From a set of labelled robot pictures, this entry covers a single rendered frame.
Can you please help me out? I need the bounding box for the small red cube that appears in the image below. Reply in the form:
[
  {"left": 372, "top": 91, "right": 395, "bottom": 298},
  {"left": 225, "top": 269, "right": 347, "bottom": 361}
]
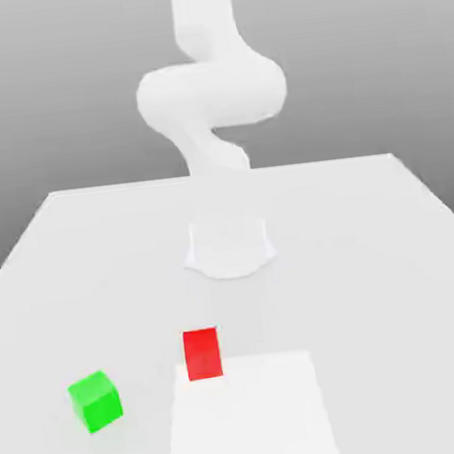
[{"left": 182, "top": 326, "right": 225, "bottom": 382}]

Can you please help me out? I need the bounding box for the small green cube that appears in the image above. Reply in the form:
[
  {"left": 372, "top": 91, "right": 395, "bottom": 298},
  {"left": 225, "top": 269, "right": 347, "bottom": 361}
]
[{"left": 65, "top": 366, "right": 127, "bottom": 437}]

